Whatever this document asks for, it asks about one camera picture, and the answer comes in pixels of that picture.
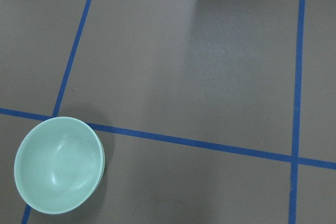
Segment green bowl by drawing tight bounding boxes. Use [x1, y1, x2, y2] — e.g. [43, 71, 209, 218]
[14, 116, 106, 215]

